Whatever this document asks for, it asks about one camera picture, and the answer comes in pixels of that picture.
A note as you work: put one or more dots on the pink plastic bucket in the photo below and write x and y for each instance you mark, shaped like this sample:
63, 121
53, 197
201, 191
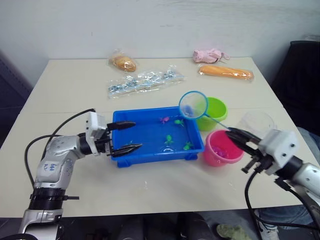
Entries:
215, 157

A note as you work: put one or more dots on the black chair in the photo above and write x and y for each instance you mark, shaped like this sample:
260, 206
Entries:
300, 75

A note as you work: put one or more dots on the blue hand fishing net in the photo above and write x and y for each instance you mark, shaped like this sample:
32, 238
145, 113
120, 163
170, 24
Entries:
180, 105

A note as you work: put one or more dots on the long bread in bag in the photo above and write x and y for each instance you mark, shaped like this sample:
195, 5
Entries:
225, 71

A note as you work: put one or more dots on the pink toy fish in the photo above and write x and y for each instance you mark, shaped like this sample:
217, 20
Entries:
220, 151

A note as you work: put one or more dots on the dark grey partition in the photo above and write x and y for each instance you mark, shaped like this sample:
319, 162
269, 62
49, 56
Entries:
12, 95

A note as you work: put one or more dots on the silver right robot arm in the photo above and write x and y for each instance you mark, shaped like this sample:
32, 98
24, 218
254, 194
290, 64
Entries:
306, 175

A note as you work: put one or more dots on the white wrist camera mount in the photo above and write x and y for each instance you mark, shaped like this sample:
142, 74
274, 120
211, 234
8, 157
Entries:
280, 147
93, 125

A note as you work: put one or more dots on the green shoe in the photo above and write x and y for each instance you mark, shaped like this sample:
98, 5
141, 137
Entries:
231, 231

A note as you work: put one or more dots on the blue jeans leg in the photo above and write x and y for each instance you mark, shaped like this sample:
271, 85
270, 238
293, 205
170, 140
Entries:
310, 143

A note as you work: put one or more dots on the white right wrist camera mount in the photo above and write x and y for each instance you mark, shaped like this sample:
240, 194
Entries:
280, 147

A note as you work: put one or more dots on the white shoe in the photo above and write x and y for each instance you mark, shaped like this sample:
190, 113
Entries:
266, 231

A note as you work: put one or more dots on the green toy fish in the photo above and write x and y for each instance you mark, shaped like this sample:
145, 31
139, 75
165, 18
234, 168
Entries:
179, 122
188, 146
169, 140

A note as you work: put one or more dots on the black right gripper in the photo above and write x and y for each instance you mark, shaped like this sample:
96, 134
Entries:
260, 160

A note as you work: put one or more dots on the pink plush toy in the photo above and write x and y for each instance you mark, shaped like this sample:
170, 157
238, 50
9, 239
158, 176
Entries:
206, 55

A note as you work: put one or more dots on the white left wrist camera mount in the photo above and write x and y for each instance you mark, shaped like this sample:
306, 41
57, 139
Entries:
93, 125

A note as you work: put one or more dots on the green plastic bucket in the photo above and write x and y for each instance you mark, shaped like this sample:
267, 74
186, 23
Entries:
217, 110

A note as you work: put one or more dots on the clear bag of small items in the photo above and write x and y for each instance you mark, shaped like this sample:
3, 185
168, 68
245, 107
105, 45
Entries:
142, 81

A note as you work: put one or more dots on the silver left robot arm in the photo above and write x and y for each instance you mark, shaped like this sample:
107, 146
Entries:
56, 160

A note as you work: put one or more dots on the purple toy fish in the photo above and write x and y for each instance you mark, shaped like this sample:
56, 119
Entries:
164, 120
187, 110

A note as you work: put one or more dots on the blue plastic tub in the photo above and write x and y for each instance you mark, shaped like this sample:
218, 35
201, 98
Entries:
150, 135

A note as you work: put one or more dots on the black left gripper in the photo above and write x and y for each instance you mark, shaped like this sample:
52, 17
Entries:
103, 146

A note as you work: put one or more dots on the clear plastic cup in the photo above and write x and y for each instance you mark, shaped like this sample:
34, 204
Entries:
257, 120

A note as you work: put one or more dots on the round bread in bag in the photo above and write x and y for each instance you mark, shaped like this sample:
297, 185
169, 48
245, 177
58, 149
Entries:
123, 63

